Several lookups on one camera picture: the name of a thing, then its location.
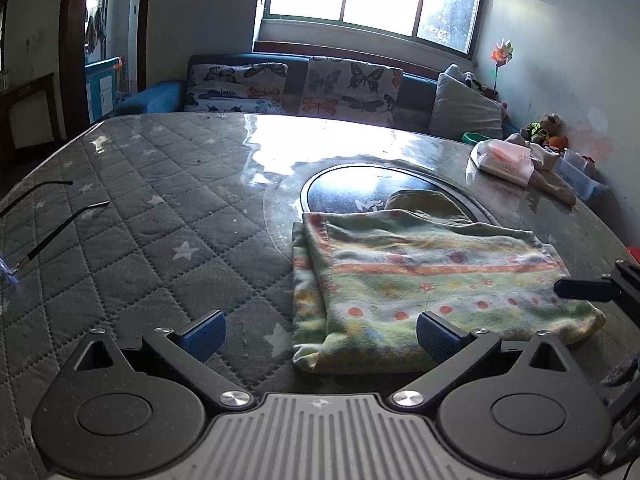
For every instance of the orange toy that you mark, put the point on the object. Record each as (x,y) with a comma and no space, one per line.
(557,143)

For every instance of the black and white plush toy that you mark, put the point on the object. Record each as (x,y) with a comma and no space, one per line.
(477,86)

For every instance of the hanging clothes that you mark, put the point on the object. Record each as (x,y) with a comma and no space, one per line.
(96,30)

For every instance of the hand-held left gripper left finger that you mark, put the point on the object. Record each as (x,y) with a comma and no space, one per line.
(205,332)

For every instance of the red plastic stool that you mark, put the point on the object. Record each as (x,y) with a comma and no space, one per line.
(634,255)

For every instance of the dark wooden chair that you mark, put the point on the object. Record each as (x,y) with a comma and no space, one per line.
(25,87)

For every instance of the brown teddy bear green vest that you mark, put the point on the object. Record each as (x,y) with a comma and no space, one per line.
(542,127)

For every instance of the clear plastic bag pink packet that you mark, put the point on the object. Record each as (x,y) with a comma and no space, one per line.
(500,162)

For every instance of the colourful pinwheel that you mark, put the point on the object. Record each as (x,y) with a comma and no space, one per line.
(501,55)

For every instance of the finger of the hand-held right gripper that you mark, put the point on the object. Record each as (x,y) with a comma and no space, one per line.
(580,288)

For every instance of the round black induction cooktop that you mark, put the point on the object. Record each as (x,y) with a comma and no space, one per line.
(340,190)

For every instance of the grey quilted star table cover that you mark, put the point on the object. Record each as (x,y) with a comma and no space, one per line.
(150,220)

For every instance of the butterfly print cushion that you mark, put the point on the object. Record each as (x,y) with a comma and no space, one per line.
(235,77)
(225,106)
(350,90)

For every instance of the brown door frame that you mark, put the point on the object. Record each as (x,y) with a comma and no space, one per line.
(70,35)

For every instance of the green plastic basin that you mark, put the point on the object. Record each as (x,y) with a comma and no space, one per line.
(475,138)

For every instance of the grey pillow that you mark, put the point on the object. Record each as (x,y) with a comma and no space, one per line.
(465,110)

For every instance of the clear plastic storage box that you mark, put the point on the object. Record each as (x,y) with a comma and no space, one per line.
(580,175)

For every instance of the black-framed eyeglasses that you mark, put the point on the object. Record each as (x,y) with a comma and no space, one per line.
(97,204)

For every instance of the blue and white cabinet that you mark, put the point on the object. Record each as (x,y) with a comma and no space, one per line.
(102,90)

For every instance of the blue corner sofa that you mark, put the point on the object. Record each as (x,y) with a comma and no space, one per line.
(145,97)

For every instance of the pink plush toy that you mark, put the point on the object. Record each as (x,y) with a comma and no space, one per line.
(503,110)

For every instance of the green floral print garment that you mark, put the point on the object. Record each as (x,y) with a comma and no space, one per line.
(425,270)

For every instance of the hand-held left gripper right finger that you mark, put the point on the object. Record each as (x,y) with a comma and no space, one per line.
(440,335)

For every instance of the white plastic bag bundle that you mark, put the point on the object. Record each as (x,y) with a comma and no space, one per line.
(550,180)

